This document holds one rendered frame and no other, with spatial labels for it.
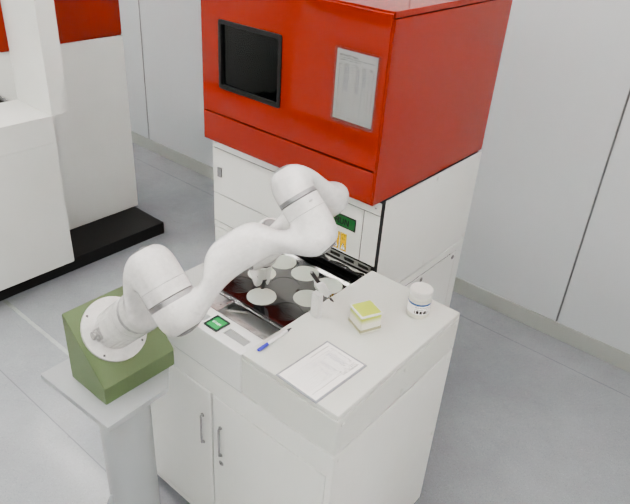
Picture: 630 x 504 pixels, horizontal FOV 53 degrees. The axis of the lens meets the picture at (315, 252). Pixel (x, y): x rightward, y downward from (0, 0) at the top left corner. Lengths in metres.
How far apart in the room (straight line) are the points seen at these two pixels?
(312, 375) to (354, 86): 0.86
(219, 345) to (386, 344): 0.48
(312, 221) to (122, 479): 1.13
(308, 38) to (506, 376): 2.06
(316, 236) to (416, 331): 0.59
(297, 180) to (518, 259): 2.33
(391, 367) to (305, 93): 0.91
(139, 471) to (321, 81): 1.36
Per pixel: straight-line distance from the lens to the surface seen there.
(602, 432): 3.31
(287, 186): 1.49
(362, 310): 1.88
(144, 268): 1.53
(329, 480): 1.82
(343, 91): 1.99
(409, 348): 1.88
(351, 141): 2.01
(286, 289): 2.18
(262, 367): 1.76
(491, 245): 3.71
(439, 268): 2.70
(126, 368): 1.90
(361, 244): 2.19
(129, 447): 2.12
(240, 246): 1.50
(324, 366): 1.77
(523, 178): 3.50
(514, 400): 3.29
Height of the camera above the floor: 2.13
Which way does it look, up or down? 31 degrees down
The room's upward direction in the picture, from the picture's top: 4 degrees clockwise
